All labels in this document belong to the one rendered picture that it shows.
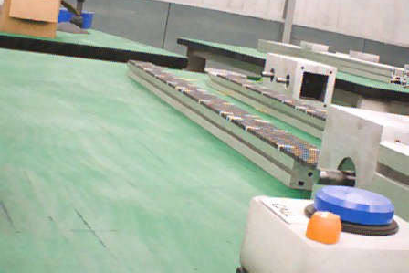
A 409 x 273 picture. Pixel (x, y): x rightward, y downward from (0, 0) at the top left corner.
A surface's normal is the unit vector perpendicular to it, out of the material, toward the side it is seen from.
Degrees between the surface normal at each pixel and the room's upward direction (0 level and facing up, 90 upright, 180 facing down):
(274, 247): 90
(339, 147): 90
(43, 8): 69
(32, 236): 0
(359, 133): 90
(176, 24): 90
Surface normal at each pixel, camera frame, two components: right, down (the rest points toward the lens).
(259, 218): -0.95, -0.11
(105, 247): 0.16, -0.98
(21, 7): 0.36, -0.19
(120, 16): 0.36, 0.19
